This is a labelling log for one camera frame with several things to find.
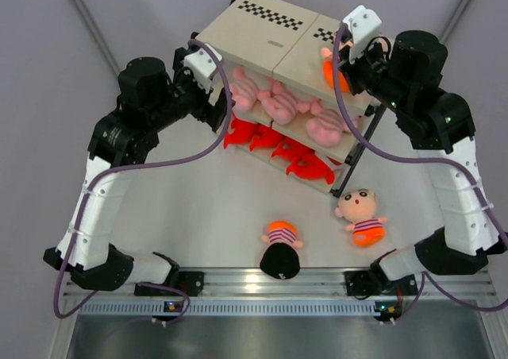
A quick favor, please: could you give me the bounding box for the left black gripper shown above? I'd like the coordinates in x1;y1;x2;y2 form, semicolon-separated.
146;49;233;133

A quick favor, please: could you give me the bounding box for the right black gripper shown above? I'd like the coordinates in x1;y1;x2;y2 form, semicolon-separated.
335;37;408;114

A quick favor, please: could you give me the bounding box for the boy doll face up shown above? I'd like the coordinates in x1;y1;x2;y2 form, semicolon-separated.
320;47;352;94

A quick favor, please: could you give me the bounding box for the pink striped frog plush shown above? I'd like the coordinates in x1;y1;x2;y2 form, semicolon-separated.
229;65;272;111
256;80;317;125
306;102;351;147

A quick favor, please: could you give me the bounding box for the boy doll black hair back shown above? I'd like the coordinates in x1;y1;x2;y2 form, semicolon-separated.
260;220;304;280

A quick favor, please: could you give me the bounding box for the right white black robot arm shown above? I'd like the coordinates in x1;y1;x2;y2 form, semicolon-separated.
332;25;507;293

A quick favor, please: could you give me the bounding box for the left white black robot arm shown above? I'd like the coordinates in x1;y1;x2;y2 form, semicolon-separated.
43;50;232;295

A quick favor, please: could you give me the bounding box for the boy doll near shelf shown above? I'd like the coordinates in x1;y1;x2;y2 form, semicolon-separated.
334;188;388;248

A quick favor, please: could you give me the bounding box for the red whale plush leftmost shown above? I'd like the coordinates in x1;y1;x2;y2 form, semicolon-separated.
223;116;259;149

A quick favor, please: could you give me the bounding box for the red whale plush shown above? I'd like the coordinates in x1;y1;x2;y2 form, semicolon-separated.
286;152;342;185
271;137;313;162
223;116;259;149
249;125;284;151

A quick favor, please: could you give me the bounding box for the red whale plush rightmost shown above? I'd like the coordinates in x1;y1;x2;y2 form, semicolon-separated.
286;152;342;185

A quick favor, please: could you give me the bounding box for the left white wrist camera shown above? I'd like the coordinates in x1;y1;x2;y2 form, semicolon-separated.
183;48;217;93

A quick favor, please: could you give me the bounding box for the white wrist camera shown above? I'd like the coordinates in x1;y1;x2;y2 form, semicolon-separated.
183;48;217;93
341;5;382;64

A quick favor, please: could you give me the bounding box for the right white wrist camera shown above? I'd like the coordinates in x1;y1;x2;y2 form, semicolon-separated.
341;5;382;64

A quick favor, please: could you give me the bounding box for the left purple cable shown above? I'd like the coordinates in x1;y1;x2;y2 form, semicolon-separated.
53;39;233;324

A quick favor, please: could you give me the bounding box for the purple cable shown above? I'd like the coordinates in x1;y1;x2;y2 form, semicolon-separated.
332;23;508;324
53;39;233;324

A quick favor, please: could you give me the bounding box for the beige three-tier shelf black frame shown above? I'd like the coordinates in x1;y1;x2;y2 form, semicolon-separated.
195;0;383;195

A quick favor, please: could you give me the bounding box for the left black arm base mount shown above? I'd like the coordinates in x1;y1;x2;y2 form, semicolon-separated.
134;270;205;297

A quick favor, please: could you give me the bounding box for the aluminium rail base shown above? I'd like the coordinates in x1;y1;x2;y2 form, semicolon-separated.
63;266;497;297

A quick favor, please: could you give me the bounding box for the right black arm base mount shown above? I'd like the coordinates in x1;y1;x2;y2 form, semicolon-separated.
344;270;418;299

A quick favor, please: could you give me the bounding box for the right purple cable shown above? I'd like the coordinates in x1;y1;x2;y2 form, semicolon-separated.
332;23;508;324

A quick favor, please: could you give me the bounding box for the grey slotted cable duct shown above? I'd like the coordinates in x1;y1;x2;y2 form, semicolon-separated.
79;299;399;317

